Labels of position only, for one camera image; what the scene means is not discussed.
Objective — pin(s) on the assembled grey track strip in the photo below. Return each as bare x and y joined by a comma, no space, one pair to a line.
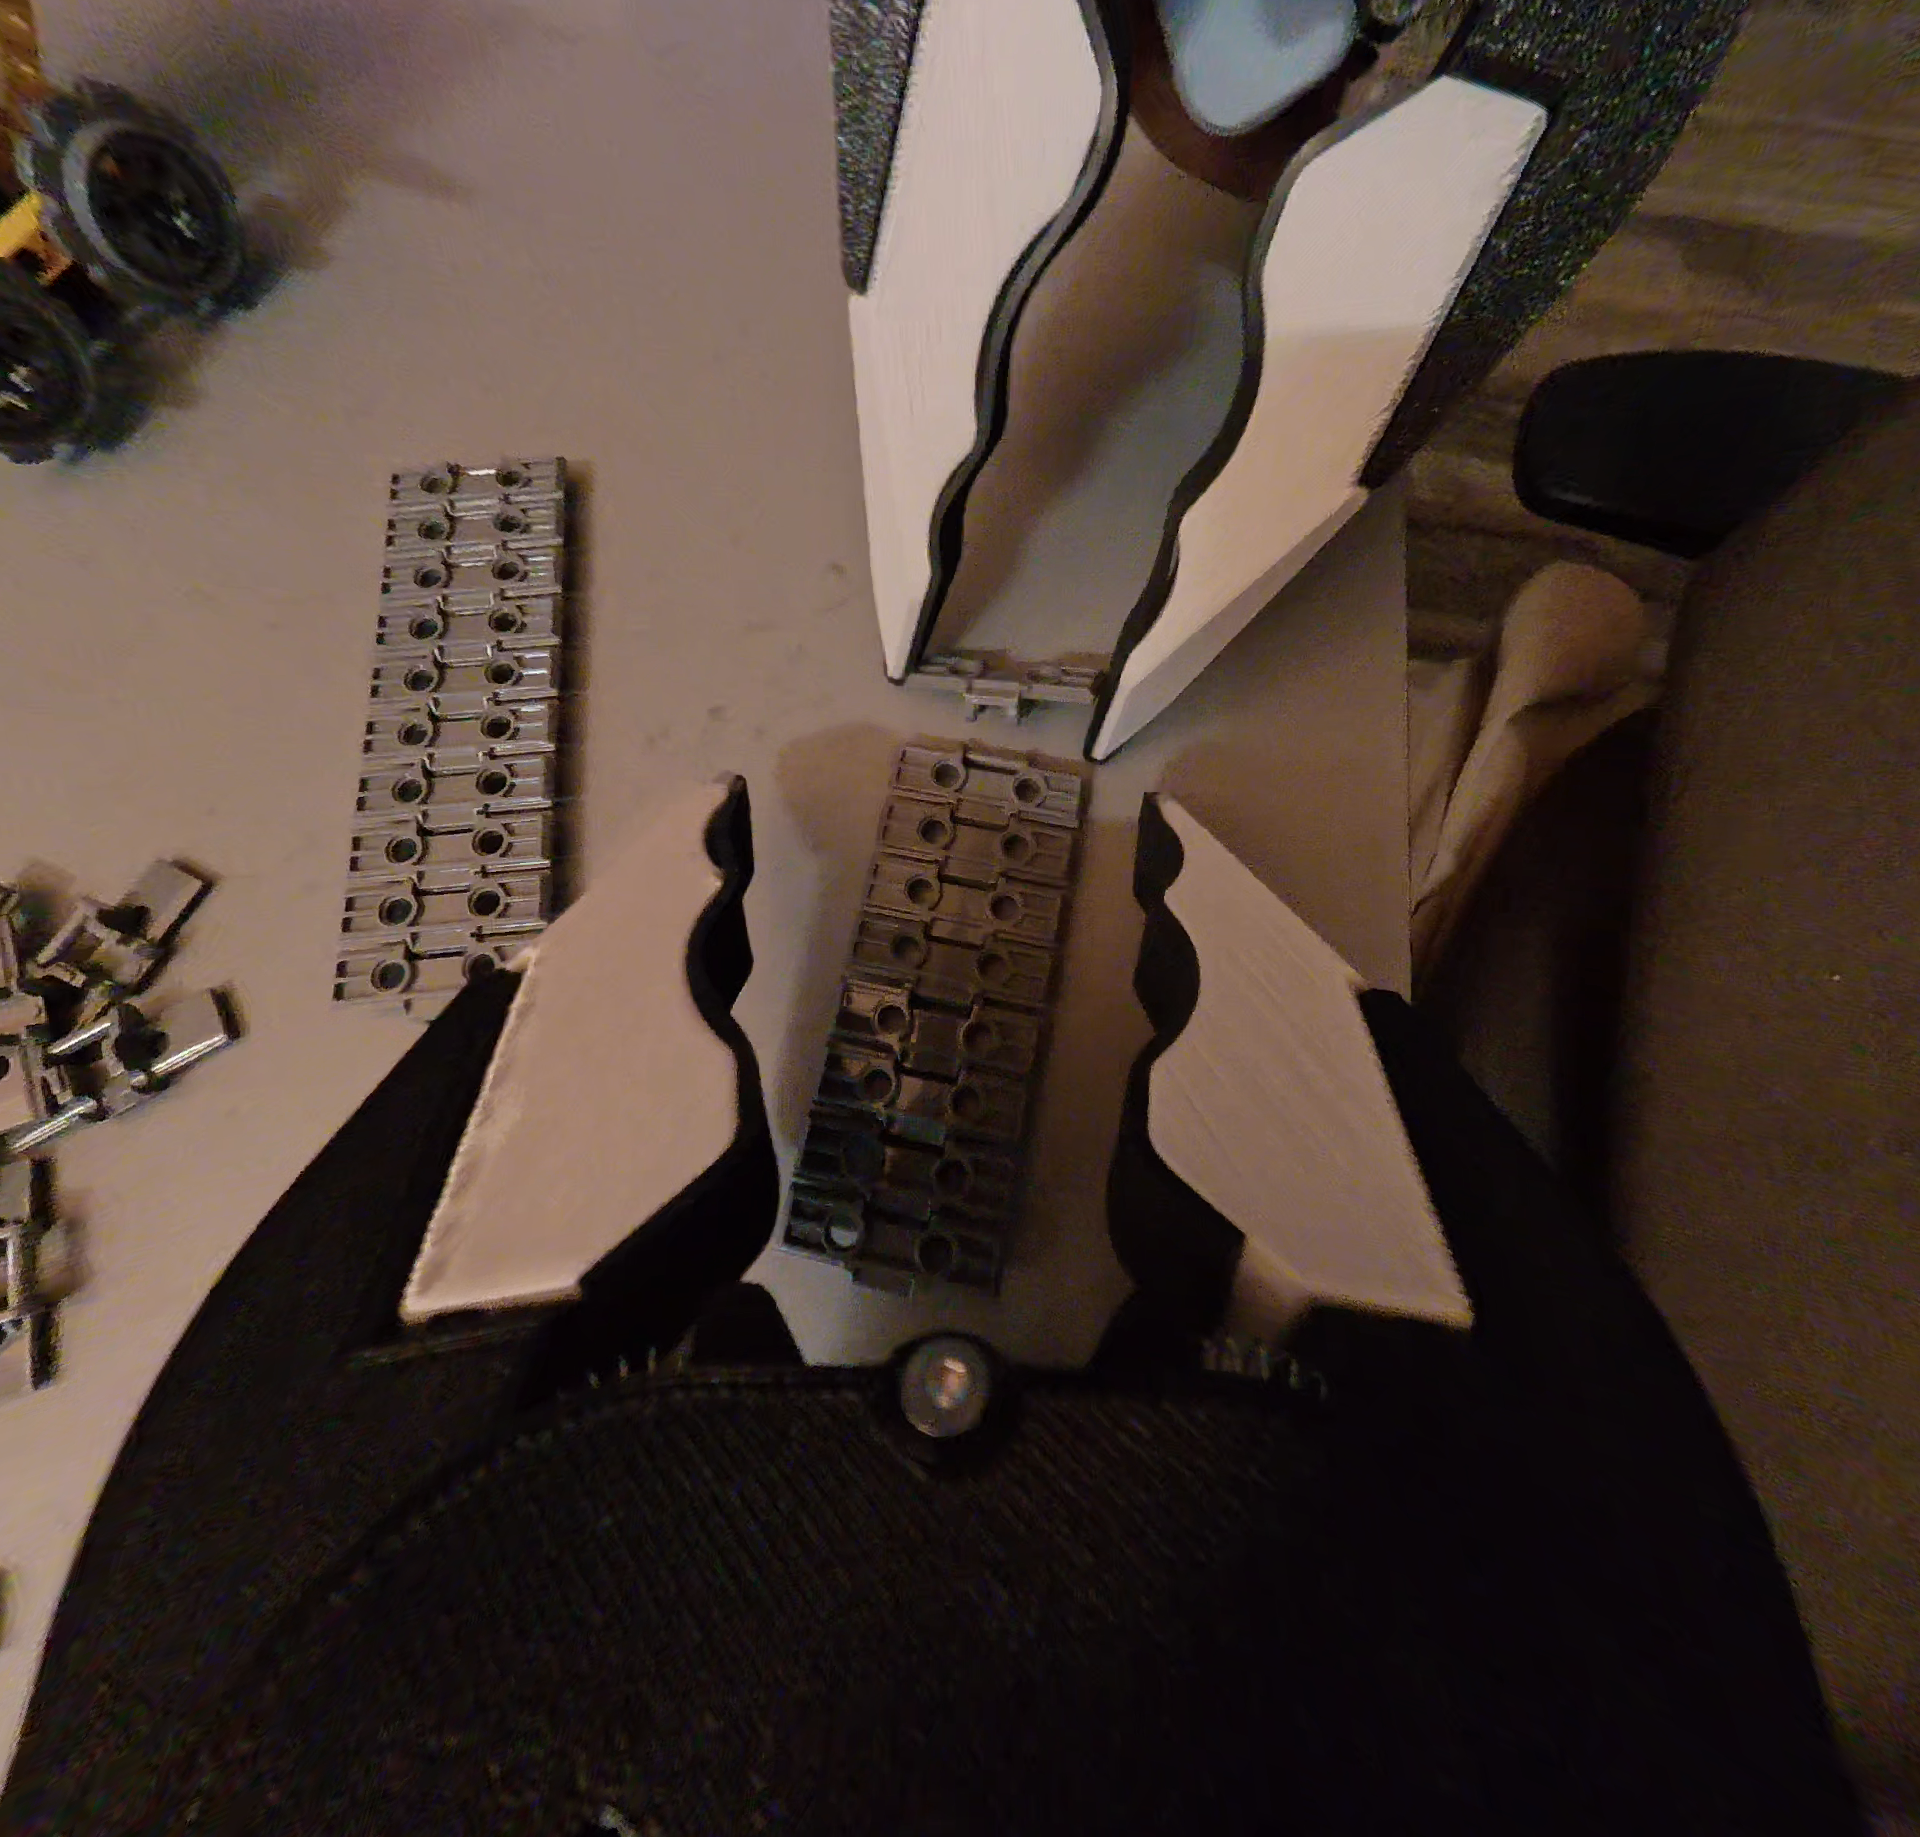
457,728

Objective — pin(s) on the yellow black brick vehicle model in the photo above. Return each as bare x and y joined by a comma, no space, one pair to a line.
121,218

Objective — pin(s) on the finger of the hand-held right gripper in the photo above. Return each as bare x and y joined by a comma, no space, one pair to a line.
960,218
1351,307

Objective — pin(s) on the pile of grey track links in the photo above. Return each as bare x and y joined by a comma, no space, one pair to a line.
91,997

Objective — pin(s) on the short grey track strip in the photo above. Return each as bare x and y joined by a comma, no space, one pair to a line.
945,1013

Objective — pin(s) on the person's grey clothing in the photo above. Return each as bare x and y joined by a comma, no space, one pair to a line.
1771,1118

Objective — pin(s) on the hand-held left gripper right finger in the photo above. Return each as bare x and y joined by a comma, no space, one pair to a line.
1305,1133

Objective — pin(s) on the person's beige trousers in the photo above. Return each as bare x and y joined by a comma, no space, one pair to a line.
1545,697

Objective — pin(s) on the person's black shoe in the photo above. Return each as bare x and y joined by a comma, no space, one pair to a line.
1681,443

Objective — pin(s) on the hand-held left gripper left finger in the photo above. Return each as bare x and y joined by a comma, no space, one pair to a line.
601,1118

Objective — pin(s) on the single grey track link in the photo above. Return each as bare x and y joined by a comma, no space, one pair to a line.
1011,682

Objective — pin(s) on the person's right hand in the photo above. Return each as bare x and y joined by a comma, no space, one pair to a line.
1215,158

